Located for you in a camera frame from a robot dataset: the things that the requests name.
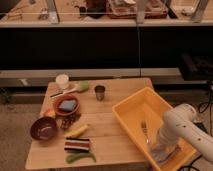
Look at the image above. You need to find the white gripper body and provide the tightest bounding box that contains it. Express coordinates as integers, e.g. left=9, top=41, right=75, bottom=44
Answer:
left=155, top=134, right=177, bottom=154

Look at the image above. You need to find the grey towel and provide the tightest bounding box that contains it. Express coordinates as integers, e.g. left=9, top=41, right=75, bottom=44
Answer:
left=150, top=144, right=181, bottom=164

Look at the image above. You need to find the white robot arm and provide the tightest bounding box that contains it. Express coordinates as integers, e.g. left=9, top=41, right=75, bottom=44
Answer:
left=157, top=103, right=213, bottom=164

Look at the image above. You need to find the purple bowl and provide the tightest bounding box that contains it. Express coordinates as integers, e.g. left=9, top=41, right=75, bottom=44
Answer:
left=30, top=117, right=57, bottom=140

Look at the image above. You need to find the metal fork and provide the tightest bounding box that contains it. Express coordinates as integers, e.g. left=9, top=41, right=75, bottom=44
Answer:
left=141, top=121, right=151, bottom=145

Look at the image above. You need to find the yellow plastic bin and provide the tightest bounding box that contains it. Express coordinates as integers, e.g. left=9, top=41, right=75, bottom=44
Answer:
left=112, top=87, right=197, bottom=171

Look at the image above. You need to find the metal cup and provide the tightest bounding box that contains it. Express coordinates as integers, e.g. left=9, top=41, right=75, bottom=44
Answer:
left=94, top=85, right=105, bottom=101

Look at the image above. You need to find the wooden table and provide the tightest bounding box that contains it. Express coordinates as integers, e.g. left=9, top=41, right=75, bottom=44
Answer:
left=25, top=78, right=152, bottom=171

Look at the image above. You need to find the yellow corn cob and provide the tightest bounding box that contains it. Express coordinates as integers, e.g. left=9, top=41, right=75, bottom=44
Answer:
left=65, top=124, right=89, bottom=138

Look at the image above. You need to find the green pea pod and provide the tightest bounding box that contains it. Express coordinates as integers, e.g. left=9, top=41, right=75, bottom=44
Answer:
left=66, top=152, right=96, bottom=164

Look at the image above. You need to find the brown grapes toy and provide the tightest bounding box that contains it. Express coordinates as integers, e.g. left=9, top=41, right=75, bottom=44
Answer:
left=60, top=114, right=81, bottom=130

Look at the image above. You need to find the blue sponge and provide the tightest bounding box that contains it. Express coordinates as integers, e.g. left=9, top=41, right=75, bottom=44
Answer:
left=59, top=100, right=76, bottom=112

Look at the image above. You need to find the orange fruit toy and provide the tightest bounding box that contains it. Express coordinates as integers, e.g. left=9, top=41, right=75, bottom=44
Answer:
left=43, top=109, right=56, bottom=118

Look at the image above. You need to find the white cup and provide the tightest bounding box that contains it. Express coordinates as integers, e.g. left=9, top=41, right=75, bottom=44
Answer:
left=55, top=74, right=69, bottom=90

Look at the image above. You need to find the black cable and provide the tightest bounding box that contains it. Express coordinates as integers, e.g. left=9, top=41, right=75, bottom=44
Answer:
left=179, top=96, right=213, bottom=171

